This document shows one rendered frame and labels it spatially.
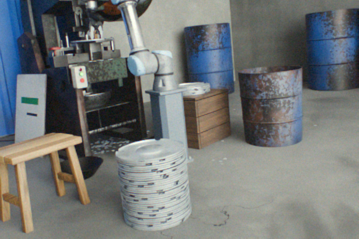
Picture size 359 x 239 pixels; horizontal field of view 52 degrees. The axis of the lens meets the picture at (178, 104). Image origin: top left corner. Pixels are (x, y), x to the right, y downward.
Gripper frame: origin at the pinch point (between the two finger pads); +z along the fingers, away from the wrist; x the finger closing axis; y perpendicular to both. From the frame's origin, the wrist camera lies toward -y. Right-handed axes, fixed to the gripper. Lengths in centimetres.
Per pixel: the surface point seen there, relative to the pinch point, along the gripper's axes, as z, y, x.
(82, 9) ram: -21.1, 13.7, 0.1
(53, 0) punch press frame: -27.5, 17.2, 19.0
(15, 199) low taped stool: 69, -62, 89
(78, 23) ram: -11.6, 13.8, 4.5
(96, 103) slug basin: 45.5, 9.3, 1.5
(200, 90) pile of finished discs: 42, -51, -44
